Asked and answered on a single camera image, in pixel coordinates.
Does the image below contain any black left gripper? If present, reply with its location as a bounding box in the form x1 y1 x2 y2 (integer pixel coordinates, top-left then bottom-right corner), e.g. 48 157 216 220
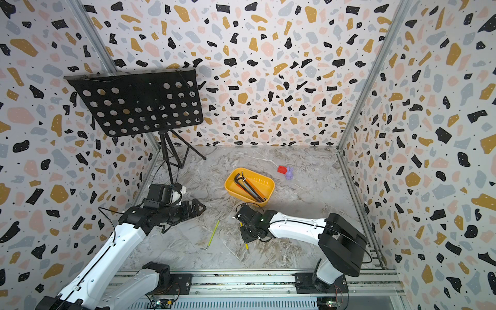
159 198 207 225

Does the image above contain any yellow hex key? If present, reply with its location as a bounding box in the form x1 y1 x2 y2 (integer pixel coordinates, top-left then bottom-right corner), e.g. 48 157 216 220
240 222 249 253

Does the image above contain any orange hex key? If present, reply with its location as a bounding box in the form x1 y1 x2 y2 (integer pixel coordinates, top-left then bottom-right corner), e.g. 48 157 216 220
242 174 267 202

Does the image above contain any long black hex key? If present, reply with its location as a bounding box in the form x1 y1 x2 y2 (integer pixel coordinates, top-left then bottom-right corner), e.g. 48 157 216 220
234 173 266 202

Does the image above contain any blue hex key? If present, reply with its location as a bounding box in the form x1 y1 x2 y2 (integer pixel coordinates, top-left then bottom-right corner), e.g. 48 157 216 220
249 182 266 202

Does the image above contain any red hex key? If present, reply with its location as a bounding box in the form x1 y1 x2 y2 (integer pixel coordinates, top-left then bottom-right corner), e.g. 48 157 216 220
236 183 254 198

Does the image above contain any green hex key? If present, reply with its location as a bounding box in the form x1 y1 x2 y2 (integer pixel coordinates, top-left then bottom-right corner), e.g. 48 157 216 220
201 220 220 251

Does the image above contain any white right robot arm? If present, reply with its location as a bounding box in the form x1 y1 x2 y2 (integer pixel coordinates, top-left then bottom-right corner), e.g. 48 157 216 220
235 203 368 292

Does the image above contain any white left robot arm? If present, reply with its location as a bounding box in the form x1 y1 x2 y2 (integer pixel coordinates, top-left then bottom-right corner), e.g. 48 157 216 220
36 199 207 309

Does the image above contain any yellow plastic storage box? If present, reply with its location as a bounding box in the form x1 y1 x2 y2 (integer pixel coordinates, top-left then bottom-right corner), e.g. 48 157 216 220
224 168 275 207

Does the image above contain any red block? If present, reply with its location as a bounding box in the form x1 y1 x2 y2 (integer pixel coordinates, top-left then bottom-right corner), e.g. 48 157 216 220
277 165 288 174

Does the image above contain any black perforated music stand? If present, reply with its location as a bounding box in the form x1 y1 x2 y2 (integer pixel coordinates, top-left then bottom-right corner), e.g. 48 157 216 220
66 67 204 169

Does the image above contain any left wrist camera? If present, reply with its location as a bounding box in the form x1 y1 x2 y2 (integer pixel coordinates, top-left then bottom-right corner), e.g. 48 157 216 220
146 183 187 207

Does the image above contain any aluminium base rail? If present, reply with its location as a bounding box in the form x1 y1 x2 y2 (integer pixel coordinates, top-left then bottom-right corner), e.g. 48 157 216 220
130 269 410 309

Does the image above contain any aluminium corner post right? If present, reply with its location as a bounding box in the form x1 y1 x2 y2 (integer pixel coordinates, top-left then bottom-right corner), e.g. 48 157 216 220
337 1 412 269

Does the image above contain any aluminium corner post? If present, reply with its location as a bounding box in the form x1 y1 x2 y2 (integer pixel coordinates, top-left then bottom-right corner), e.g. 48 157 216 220
65 0 158 205
337 1 412 269

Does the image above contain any aluminium corner post left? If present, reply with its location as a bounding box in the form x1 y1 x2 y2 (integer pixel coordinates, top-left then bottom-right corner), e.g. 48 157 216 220
65 0 158 205

